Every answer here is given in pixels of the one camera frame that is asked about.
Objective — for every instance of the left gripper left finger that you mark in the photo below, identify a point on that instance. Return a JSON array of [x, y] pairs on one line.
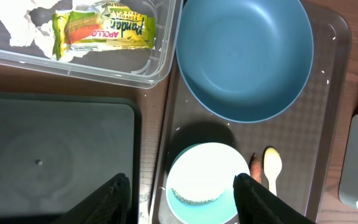
[[106, 205]]

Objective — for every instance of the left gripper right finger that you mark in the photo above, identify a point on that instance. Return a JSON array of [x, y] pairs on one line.
[[256, 204]]

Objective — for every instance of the dark blue plate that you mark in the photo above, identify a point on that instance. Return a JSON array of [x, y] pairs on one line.
[[246, 61]]

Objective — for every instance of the green yellow snack wrapper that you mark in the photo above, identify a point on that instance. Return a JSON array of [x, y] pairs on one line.
[[104, 26]]

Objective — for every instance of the white tissue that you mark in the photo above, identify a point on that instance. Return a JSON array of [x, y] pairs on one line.
[[15, 16]]

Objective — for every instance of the clear plastic waste bin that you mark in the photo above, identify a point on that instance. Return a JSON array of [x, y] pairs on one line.
[[140, 68]]

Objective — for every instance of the yellow plastic spoon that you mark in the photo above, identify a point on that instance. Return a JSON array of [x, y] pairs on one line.
[[272, 168]]

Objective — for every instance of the light blue rice bowl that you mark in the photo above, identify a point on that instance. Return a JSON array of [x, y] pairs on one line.
[[199, 186]]

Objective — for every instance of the brown serving tray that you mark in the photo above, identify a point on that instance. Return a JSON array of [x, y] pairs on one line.
[[303, 134]]

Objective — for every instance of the black tray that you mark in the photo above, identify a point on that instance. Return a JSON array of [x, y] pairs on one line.
[[56, 150]]

